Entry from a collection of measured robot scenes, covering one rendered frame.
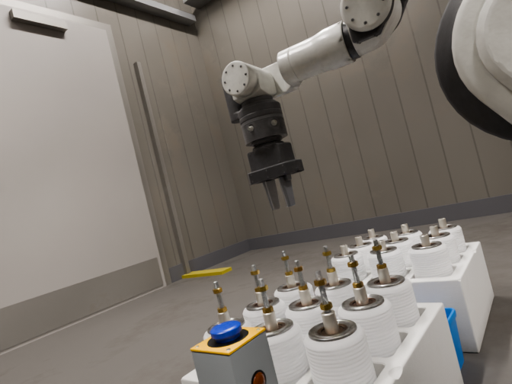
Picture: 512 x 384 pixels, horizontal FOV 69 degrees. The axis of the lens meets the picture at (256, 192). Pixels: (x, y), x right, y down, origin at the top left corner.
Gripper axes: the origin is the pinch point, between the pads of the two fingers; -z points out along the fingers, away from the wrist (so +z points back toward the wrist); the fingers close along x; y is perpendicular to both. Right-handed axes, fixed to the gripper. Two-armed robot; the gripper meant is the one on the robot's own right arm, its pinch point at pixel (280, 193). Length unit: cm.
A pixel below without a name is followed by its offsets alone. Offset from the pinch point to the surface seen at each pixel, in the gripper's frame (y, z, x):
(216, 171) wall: -214, 40, 208
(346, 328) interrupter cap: 11.9, -22.6, -13.5
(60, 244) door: -49, 4, 204
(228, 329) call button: 30.3, -14.9, -7.8
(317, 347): 16.8, -23.2, -10.8
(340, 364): 16.4, -25.9, -13.6
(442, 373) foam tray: -7.5, -39.2, -19.8
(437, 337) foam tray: -10.0, -33.5, -19.9
